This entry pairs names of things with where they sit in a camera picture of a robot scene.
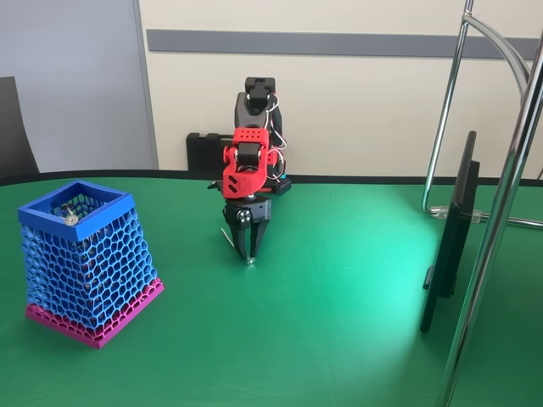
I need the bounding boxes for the thin metal screw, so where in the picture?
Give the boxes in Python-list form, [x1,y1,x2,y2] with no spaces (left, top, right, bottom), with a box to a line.
[221,227,257,268]

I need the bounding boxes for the blue and pink lattice basket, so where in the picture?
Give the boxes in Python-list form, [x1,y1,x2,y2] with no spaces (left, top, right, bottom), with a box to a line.
[17,180,165,350]

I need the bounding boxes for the black plastic tool case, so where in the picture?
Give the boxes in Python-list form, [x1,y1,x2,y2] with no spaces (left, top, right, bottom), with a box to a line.
[186,132,237,173]

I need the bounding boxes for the black flat monitor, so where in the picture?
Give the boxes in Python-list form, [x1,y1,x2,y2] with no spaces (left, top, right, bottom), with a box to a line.
[419,130,482,335]

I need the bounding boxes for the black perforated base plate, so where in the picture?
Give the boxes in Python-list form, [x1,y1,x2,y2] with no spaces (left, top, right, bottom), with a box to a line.
[266,176,294,197]

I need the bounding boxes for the red white servo wires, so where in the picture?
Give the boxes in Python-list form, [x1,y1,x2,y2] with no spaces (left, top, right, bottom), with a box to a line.
[265,92,290,179]

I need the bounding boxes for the clear plastic frame foot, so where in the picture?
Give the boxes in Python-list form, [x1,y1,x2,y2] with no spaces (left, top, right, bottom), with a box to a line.
[429,204,483,224]

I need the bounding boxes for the grey wall rail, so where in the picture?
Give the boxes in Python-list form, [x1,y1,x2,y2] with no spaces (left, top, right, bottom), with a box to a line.
[146,28,542,60]

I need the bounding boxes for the chrome tube frame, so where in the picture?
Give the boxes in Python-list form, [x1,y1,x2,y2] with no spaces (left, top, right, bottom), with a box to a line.
[421,0,543,407]

